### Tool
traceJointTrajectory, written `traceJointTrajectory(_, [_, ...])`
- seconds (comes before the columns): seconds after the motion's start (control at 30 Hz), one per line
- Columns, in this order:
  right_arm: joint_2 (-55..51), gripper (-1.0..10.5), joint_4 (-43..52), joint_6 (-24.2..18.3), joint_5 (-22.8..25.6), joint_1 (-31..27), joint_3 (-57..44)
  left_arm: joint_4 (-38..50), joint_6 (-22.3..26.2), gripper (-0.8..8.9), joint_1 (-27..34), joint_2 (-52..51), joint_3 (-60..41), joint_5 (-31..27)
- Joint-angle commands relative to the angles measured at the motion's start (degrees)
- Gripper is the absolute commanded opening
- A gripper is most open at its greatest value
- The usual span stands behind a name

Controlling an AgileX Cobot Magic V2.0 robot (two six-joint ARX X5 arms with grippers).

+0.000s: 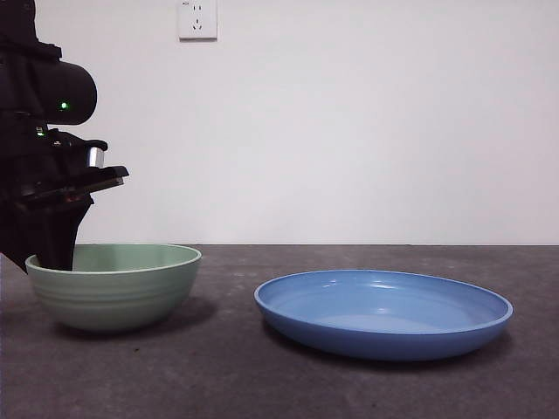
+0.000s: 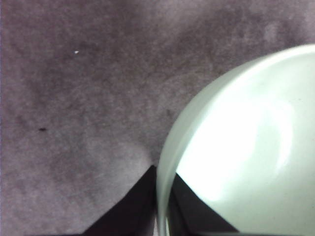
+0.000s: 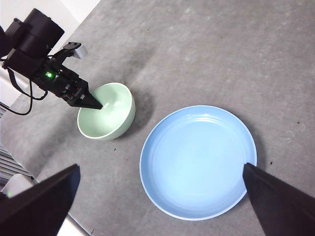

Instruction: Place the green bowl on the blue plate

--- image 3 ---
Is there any green bowl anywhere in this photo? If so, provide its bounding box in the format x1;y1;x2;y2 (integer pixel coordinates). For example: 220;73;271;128
77;83;136;141

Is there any grey slatted panel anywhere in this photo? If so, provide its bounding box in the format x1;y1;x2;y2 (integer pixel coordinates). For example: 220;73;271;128
0;144;33;183

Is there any white rounded device green light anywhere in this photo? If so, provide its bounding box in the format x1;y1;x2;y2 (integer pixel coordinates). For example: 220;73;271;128
0;173;34;199

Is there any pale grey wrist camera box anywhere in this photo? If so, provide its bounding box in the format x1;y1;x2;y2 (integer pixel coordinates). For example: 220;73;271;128
63;41;89;60

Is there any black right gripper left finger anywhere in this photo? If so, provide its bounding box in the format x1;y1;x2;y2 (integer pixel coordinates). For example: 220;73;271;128
0;164;81;236

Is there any black cable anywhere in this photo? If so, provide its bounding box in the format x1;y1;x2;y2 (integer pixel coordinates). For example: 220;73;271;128
0;78;34;116
6;67;49;100

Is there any blue plate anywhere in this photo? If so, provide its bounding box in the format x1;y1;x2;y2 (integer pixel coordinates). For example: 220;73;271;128
139;105;258;221

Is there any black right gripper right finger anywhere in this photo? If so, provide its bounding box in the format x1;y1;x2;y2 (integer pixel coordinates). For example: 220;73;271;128
242;162;315;236

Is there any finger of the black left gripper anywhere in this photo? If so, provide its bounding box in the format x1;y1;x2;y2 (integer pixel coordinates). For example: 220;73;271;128
71;89;103;110

